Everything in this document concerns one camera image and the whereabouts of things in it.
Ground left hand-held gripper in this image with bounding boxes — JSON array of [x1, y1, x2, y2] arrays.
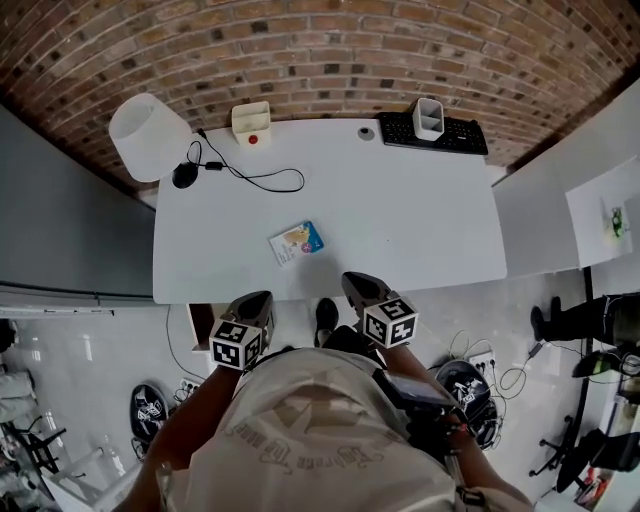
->
[[208, 291, 277, 372]]

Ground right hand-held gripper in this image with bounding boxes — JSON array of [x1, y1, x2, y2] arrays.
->
[[343, 272, 419, 349]]

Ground wooden drawer with white front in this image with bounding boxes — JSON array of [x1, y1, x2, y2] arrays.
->
[[187, 302, 274, 354]]

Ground small colourful packet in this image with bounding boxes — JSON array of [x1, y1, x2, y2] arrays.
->
[[268, 220, 325, 269]]

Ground person's right forearm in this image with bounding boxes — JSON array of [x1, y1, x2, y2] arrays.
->
[[379, 343, 441, 386]]

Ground person's left forearm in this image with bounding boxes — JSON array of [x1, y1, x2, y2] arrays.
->
[[142, 367, 251, 471]]

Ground person's legs in black shorts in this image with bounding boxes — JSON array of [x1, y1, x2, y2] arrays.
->
[[319, 324, 377, 357]]

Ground white desk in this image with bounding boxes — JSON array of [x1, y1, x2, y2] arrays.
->
[[152, 117, 509, 305]]

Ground black chest-mounted screen device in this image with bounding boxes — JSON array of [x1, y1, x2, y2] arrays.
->
[[372, 367, 471, 451]]

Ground person's torso in white shirt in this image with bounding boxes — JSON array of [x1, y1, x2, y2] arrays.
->
[[154, 347, 532, 512]]

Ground black round object on floor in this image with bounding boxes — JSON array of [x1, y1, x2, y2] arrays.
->
[[129, 383, 169, 442]]

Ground black keyboard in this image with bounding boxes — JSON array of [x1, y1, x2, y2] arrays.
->
[[375, 111, 490, 156]]

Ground white pen holder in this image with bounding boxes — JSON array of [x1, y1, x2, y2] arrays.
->
[[411, 97, 447, 142]]

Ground cream box with red button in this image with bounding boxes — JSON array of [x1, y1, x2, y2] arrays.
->
[[230, 100, 272, 148]]

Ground white table lamp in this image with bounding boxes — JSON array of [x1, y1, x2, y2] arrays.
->
[[108, 92, 199, 190]]

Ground white side table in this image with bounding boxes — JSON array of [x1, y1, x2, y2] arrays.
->
[[39, 444, 142, 512]]

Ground black lamp cable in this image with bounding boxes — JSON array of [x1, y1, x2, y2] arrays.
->
[[187, 128, 306, 194]]

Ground grey round object with cables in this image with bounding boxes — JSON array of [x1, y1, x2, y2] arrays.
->
[[434, 359, 502, 449]]

